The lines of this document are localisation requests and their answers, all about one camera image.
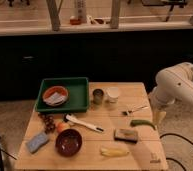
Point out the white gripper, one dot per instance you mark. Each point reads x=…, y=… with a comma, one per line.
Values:
x=159, y=100

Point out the black whiteboard eraser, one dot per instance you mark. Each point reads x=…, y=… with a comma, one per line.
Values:
x=126, y=135

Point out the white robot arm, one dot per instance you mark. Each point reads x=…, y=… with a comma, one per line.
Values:
x=172, y=83

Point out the white paper cup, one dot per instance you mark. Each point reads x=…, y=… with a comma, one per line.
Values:
x=113, y=94

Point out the metal cup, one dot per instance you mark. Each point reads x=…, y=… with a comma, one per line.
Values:
x=98, y=95

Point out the green chili pepper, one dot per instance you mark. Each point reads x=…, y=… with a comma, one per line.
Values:
x=139, y=122

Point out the metal fork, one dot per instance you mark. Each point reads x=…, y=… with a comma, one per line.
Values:
x=128, y=112

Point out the wooden table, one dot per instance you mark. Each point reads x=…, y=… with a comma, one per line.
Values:
x=145, y=155

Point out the yellow banana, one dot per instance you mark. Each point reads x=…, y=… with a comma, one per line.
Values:
x=113, y=152

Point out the dark red bowl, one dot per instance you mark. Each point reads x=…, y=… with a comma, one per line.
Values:
x=68, y=142

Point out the orange peach fruit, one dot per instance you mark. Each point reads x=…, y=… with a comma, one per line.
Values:
x=61, y=126

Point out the green plastic tray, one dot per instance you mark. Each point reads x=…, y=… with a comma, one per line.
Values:
x=78, y=95

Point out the grey folded cloth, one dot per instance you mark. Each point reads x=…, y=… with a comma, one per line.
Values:
x=55, y=98

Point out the bunch of dark grapes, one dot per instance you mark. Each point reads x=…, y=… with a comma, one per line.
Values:
x=49, y=125

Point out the blue sponge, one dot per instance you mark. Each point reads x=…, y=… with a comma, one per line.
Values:
x=37, y=142

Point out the white handled brush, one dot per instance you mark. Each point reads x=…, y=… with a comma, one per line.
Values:
x=73, y=119

